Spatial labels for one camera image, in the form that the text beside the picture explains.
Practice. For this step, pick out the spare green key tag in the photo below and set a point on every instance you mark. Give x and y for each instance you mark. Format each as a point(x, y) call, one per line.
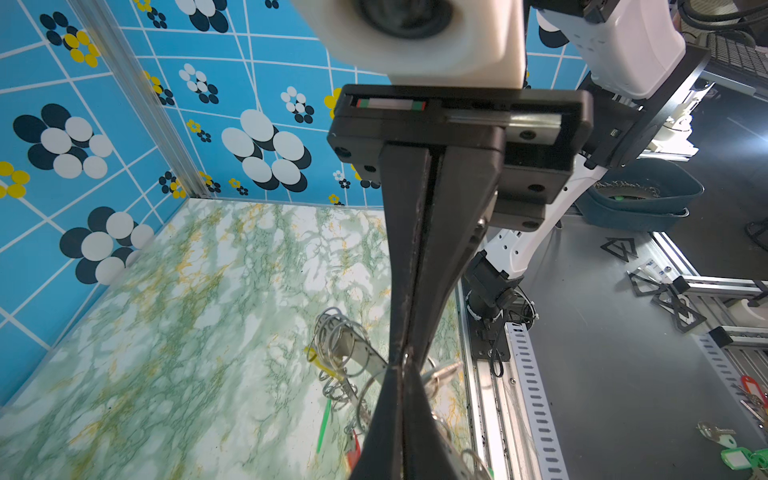
point(741, 458)

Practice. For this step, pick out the spare red key tag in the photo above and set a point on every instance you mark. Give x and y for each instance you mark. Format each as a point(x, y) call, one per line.
point(753, 391)

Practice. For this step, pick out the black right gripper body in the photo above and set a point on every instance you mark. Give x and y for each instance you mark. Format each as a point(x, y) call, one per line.
point(538, 132)

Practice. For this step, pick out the green key tag white label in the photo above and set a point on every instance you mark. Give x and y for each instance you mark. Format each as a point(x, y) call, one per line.
point(323, 426)

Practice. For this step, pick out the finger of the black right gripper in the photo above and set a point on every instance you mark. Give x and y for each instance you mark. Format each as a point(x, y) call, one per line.
point(405, 175)
point(462, 185)

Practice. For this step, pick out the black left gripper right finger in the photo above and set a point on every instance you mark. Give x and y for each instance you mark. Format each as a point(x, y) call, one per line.
point(424, 451)

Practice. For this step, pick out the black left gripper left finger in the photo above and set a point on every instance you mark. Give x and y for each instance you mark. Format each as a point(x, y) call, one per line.
point(381, 456)

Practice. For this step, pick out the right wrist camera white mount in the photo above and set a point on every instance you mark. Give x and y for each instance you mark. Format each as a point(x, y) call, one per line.
point(477, 44)

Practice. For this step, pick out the yellow key tag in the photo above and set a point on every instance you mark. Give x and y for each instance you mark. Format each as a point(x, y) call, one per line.
point(327, 370)

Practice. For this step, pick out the dark teal plastic bin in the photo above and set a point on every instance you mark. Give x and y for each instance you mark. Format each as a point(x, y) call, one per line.
point(648, 195)

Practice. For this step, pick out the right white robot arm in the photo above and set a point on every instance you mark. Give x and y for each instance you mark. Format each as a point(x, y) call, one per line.
point(635, 54)

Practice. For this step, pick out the aluminium corner post left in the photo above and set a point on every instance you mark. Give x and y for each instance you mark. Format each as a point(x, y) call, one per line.
point(101, 25)

